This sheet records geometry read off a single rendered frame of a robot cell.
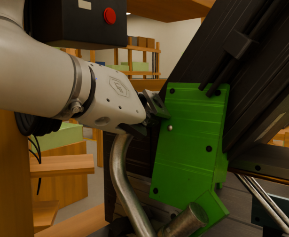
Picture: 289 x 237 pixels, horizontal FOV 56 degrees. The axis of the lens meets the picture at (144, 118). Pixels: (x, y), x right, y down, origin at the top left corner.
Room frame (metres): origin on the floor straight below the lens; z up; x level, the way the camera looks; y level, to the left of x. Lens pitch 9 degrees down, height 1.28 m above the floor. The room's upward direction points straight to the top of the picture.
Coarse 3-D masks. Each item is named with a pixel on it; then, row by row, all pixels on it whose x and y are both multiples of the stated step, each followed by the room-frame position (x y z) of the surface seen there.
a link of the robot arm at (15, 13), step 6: (0, 0) 0.33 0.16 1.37; (6, 0) 0.33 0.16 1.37; (12, 0) 0.34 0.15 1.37; (18, 0) 0.34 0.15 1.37; (24, 0) 0.36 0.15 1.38; (0, 6) 0.33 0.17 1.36; (6, 6) 0.34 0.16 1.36; (12, 6) 0.34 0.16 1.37; (18, 6) 0.35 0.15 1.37; (0, 12) 0.33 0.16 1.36; (6, 12) 0.33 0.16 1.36; (12, 12) 0.34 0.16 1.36; (18, 12) 0.35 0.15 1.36; (12, 18) 0.33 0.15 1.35; (18, 18) 0.35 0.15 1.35; (18, 24) 0.33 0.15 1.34
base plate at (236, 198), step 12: (228, 180) 0.98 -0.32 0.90; (264, 180) 0.98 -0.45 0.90; (216, 192) 0.87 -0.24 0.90; (228, 192) 0.87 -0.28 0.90; (240, 192) 0.87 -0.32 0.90; (276, 192) 0.87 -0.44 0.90; (288, 192) 0.87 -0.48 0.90; (228, 204) 0.78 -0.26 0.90; (240, 204) 0.78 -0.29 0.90; (228, 216) 0.71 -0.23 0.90; (240, 216) 0.71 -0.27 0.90; (108, 228) 0.65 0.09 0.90; (216, 228) 0.65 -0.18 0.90; (228, 228) 0.65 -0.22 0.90; (240, 228) 0.65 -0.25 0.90; (252, 228) 0.65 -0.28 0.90
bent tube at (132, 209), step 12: (156, 96) 0.49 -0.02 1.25; (144, 108) 0.47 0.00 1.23; (156, 108) 0.45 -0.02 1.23; (120, 144) 0.49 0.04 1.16; (120, 156) 0.49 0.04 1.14; (120, 168) 0.48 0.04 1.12; (120, 180) 0.47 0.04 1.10; (120, 192) 0.45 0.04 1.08; (132, 192) 0.45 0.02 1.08; (132, 204) 0.44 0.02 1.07; (132, 216) 0.43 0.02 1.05; (144, 216) 0.43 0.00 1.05; (144, 228) 0.41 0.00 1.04
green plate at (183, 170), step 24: (168, 96) 0.49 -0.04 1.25; (192, 96) 0.46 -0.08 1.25; (216, 96) 0.43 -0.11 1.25; (168, 120) 0.48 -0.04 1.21; (192, 120) 0.45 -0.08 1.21; (216, 120) 0.42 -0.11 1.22; (168, 144) 0.46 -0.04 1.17; (192, 144) 0.43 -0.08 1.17; (216, 144) 0.41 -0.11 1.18; (168, 168) 0.45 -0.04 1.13; (192, 168) 0.42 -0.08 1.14; (216, 168) 0.40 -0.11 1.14; (168, 192) 0.44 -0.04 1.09; (192, 192) 0.41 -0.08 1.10
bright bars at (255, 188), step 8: (240, 176) 0.51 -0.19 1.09; (248, 176) 0.52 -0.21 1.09; (248, 184) 0.50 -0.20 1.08; (256, 184) 0.51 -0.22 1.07; (256, 192) 0.49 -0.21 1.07; (264, 192) 0.50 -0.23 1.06; (264, 200) 0.48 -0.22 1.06; (272, 200) 0.50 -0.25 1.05; (264, 208) 0.48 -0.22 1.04; (272, 208) 0.49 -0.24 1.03; (272, 216) 0.47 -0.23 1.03; (280, 216) 0.48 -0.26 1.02; (280, 224) 0.46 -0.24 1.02; (288, 224) 0.47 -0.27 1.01; (288, 232) 0.45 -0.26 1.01
